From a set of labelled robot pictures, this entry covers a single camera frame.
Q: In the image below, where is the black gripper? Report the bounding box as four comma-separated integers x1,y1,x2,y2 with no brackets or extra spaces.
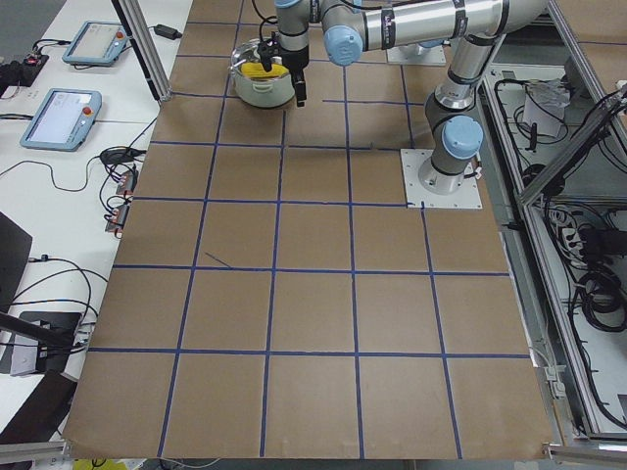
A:
281,45,310,107

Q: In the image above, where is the yellow corn cob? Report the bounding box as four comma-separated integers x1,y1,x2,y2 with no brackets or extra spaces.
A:
240,62,289,80

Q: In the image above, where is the glass pot lid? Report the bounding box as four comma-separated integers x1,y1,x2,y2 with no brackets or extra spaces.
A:
229,39,289,81

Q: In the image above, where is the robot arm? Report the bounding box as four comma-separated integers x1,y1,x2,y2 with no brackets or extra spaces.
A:
259,0,547,196

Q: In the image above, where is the grey-green cooking pot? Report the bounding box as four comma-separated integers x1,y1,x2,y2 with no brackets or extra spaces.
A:
229,39,295,109

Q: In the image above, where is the black power adapter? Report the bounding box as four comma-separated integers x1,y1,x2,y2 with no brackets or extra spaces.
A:
153,24,182,40

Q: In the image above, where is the blue teach pendant far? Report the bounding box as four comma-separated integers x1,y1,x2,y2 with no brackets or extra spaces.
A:
62,21,128,67

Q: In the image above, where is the blue teach pendant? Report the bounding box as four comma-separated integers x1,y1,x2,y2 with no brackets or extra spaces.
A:
62,21,128,67
20,88,102,152

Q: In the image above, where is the blue teach pendant near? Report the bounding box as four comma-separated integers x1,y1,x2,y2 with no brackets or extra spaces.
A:
20,88,102,152

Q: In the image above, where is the black monitor stand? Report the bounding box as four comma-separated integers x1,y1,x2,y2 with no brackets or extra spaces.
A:
1,214,82,376

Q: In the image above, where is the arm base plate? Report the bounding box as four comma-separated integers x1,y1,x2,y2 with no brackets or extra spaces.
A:
386,44,447,67
400,149,483,211

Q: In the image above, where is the aluminium frame post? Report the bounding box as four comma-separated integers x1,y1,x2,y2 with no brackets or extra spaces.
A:
111,0,172,103

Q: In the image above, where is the black cable bundle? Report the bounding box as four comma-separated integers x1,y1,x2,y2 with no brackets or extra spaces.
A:
570,263,627,334

